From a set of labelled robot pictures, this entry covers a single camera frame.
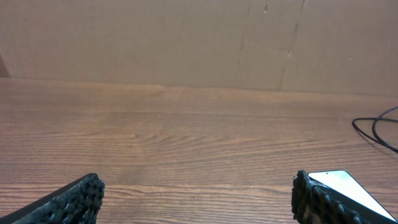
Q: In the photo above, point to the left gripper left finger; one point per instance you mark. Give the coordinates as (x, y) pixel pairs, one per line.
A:
(76, 203)

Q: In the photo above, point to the blue screen Galaxy smartphone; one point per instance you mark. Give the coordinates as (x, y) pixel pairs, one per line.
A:
(344, 188)

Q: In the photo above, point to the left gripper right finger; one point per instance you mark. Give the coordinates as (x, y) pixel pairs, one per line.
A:
(311, 203)

